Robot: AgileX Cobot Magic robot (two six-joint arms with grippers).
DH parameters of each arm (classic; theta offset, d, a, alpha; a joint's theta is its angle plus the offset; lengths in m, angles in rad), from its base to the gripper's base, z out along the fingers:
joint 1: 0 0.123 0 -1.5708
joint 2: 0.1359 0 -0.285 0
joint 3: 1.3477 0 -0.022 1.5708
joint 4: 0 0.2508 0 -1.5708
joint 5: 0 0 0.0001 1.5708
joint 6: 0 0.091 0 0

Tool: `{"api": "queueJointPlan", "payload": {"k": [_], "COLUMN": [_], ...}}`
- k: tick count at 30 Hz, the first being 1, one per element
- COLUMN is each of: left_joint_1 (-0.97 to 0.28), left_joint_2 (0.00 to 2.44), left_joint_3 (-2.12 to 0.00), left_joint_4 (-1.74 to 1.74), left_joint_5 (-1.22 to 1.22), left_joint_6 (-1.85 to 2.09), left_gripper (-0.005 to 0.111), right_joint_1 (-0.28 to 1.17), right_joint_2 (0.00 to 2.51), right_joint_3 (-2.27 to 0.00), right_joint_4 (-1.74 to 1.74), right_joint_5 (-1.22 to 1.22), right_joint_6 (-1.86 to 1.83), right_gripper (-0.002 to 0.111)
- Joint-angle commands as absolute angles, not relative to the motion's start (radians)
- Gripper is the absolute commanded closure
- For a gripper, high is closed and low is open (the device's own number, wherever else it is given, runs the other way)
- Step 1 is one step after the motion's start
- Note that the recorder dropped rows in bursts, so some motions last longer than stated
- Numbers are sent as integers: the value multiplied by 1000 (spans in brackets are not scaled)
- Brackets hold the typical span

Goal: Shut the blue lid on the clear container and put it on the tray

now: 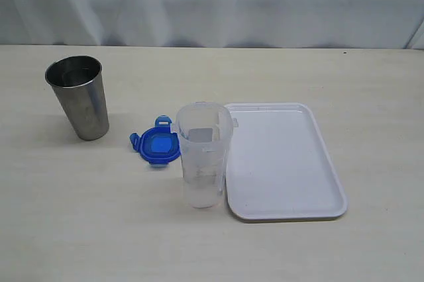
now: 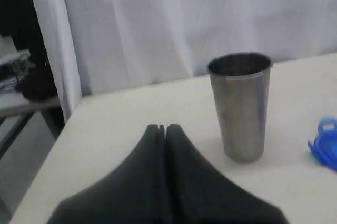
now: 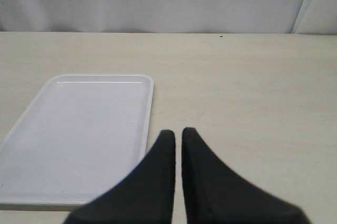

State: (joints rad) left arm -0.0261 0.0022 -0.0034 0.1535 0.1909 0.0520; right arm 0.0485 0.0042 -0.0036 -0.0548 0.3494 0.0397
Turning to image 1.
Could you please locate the white plastic tray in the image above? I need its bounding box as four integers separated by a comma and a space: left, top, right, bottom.
226, 103, 348, 222

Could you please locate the stainless steel cup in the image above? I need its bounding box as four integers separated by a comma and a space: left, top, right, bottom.
45, 56, 109, 141

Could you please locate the blue plastic lid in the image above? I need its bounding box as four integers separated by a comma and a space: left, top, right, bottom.
129, 115, 180, 167

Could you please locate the white fabric backdrop curtain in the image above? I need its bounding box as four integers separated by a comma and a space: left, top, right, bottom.
1, 0, 423, 50

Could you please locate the clear plastic tall container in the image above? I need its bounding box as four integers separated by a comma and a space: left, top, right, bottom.
171, 102, 234, 209

